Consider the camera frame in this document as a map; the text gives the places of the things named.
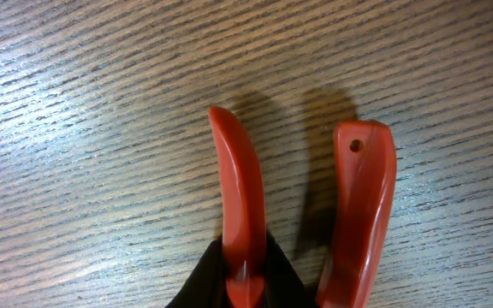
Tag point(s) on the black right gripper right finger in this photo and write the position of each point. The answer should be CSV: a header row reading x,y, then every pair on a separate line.
x,y
283,287

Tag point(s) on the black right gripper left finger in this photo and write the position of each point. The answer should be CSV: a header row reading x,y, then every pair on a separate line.
x,y
205,286

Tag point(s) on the red handled cutters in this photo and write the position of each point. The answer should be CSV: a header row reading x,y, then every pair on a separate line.
x,y
365,163

